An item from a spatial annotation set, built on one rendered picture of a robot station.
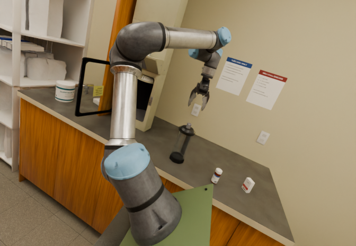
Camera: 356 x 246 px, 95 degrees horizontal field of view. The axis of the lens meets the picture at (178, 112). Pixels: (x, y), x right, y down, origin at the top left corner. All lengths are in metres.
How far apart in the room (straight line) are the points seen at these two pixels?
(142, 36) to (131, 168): 0.39
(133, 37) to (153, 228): 0.54
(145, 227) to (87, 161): 0.98
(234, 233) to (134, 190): 0.80
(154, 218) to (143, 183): 0.09
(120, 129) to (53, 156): 1.16
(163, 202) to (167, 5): 1.12
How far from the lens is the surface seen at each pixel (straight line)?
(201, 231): 0.47
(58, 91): 1.63
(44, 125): 1.66
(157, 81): 1.21
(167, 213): 0.50
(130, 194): 0.47
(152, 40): 0.58
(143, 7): 1.34
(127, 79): 0.63
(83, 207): 1.69
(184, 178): 1.01
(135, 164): 0.44
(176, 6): 1.24
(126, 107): 0.60
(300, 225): 2.05
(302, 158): 1.72
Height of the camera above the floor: 1.55
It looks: 17 degrees down
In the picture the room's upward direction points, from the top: 19 degrees clockwise
